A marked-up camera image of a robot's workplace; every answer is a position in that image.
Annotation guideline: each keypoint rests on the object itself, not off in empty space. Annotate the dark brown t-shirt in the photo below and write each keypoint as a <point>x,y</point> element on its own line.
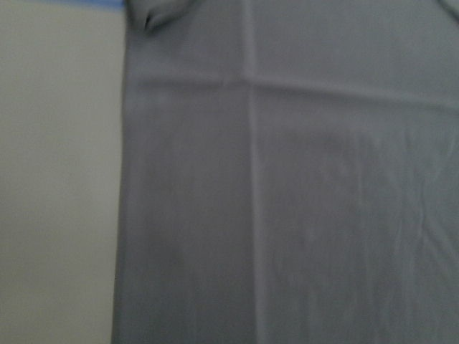
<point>290,173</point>

